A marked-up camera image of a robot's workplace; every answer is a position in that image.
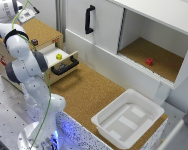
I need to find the purple block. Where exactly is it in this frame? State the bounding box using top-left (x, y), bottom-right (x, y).
top-left (31, 38), bottom-right (39, 47)

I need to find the pink block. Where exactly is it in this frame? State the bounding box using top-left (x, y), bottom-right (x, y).
top-left (145, 57), bottom-right (154, 67)

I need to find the black door handle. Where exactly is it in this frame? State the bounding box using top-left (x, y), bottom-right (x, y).
top-left (84, 4), bottom-right (96, 35)

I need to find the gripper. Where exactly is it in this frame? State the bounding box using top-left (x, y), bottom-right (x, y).
top-left (17, 7), bottom-right (41, 25)

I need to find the white sliding door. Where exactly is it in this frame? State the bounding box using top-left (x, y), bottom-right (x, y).
top-left (65, 0), bottom-right (125, 56)

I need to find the wooden drawer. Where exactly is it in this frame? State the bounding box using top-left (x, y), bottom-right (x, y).
top-left (38, 42), bottom-right (80, 86)

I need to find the yellow block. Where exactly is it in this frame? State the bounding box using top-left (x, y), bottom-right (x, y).
top-left (55, 53), bottom-right (64, 61)

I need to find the black drawer handle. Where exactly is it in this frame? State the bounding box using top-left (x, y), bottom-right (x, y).
top-left (50, 55), bottom-right (80, 77)

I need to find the white cabinet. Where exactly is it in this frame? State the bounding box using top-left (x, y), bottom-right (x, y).
top-left (62, 0), bottom-right (188, 108)

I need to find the wooden drawer box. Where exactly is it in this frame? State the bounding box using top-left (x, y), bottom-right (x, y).
top-left (0, 17), bottom-right (65, 93)

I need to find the white plastic box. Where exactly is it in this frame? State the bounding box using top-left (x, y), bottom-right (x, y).
top-left (90, 88), bottom-right (166, 150)

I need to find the green cable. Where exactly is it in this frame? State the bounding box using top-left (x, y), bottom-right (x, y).
top-left (11, 0), bottom-right (52, 150)

